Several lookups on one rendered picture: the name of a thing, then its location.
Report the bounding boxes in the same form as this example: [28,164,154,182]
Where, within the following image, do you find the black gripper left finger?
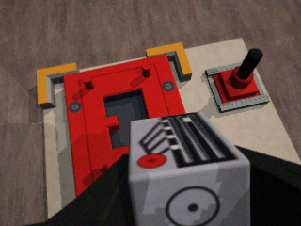
[24,153,135,226]

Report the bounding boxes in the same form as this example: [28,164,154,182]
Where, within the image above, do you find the beige flat plate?
[37,38,301,219]

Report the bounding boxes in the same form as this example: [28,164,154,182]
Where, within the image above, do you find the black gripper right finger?
[234,145,301,226]

